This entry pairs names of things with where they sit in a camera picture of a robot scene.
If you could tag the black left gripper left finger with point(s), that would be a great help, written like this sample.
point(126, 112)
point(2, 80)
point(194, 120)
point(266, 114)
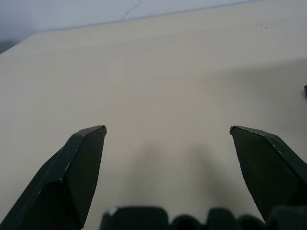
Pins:
point(64, 177)

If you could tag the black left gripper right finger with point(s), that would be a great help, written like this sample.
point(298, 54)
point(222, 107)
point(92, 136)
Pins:
point(268, 167)

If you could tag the small black object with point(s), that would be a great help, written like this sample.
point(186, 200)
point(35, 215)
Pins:
point(305, 91)

